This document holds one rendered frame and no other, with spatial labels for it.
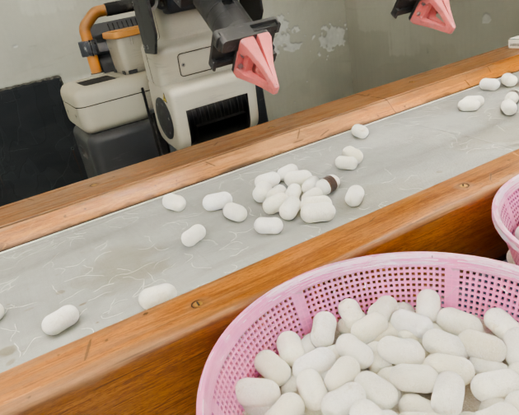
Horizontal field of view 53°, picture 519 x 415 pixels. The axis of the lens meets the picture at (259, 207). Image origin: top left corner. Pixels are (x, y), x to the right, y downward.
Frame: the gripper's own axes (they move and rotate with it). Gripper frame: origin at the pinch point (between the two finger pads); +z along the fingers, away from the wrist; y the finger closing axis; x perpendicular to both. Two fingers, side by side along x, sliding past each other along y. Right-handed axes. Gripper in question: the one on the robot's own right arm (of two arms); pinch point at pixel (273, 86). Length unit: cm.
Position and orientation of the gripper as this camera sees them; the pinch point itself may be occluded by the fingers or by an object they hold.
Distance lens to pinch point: 73.1
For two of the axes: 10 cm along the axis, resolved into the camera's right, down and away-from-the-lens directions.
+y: 8.6, -3.4, 3.8
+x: -1.8, 5.0, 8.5
